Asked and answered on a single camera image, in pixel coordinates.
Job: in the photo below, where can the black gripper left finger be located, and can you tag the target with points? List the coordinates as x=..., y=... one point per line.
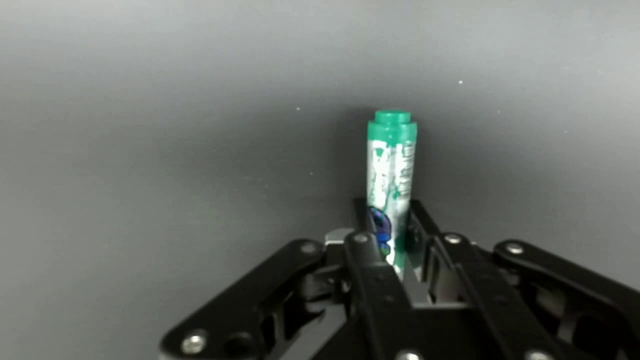
x=363, y=286

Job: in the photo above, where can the green marker pen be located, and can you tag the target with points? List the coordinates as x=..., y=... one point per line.
x=393, y=181

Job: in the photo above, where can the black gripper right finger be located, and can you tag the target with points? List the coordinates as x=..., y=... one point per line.
x=507, y=293

